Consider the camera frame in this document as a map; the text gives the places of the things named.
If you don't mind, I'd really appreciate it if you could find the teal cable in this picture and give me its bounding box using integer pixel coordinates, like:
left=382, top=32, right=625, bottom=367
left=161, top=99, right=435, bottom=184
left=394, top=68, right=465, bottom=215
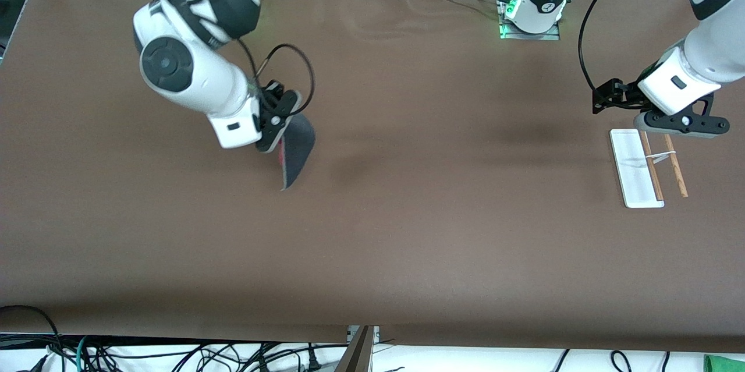
left=74, top=334, right=91, bottom=372

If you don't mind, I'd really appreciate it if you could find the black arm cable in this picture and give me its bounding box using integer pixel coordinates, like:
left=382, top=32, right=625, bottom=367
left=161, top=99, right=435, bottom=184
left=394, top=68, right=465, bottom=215
left=577, top=0, right=659, bottom=94
left=146, top=0, right=316, bottom=128

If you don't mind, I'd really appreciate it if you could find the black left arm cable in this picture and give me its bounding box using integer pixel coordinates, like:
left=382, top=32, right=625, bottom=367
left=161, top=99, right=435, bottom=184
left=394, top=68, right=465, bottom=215
left=577, top=0, right=659, bottom=94

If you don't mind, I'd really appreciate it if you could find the black cable with plug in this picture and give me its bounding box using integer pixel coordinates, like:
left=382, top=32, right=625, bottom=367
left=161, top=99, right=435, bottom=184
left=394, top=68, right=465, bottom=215
left=300, top=342, right=325, bottom=372

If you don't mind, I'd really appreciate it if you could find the pink and grey towel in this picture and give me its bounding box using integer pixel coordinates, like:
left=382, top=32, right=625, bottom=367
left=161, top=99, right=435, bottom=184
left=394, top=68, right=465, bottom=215
left=278, top=114, right=317, bottom=192

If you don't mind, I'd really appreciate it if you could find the table support beam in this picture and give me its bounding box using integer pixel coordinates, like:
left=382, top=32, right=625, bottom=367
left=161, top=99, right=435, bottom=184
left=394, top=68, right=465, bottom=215
left=334, top=325, right=381, bottom=372

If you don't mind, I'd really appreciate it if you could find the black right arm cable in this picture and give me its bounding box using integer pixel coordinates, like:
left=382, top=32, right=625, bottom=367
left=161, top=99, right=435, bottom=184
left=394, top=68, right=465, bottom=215
left=146, top=0, right=316, bottom=128

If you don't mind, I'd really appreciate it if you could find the green cloth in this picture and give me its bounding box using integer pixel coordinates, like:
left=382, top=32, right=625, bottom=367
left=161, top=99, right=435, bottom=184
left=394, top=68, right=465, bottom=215
left=703, top=354, right=745, bottom=372

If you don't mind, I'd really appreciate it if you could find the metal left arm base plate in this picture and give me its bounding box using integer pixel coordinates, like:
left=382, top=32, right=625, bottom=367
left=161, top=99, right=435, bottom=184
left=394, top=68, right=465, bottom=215
left=498, top=0, right=562, bottom=41

